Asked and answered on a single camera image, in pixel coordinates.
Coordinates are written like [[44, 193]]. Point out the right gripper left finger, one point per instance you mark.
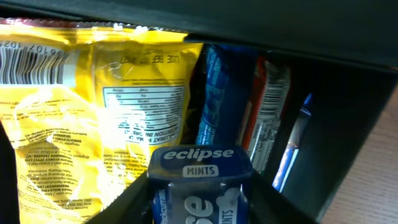
[[131, 207]]

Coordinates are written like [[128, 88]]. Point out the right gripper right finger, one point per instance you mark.
[[268, 206]]

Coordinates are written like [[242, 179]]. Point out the blue Eclipse mint pack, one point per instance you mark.
[[200, 184]]

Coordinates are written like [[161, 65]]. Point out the yellow snack bag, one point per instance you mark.
[[83, 109]]

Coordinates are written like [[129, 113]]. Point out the dark navy chocolate bar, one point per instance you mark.
[[264, 111]]

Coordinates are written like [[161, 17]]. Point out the blue cookie roll pack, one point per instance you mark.
[[229, 76]]

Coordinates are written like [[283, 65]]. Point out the dark green box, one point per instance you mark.
[[343, 52]]

